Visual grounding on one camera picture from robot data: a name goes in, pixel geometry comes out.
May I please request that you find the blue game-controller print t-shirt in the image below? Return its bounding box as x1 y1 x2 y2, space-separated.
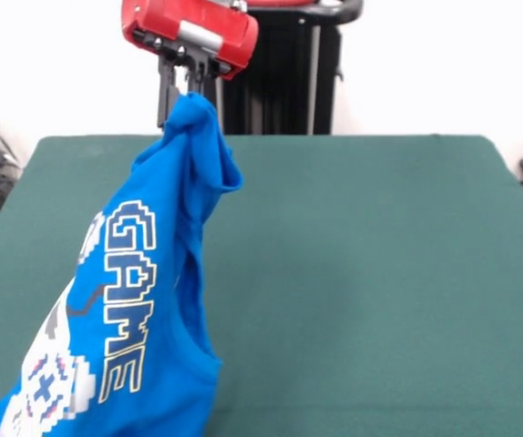
0 90 244 437

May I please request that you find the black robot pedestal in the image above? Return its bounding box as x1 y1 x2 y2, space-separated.
214 0 364 136

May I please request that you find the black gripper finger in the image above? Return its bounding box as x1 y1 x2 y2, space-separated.
187 56 220 104
156 58 179 129

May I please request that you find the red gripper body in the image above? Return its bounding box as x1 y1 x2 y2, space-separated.
121 0 260 81

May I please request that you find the dark green table cloth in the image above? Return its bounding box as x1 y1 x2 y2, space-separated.
0 134 523 437

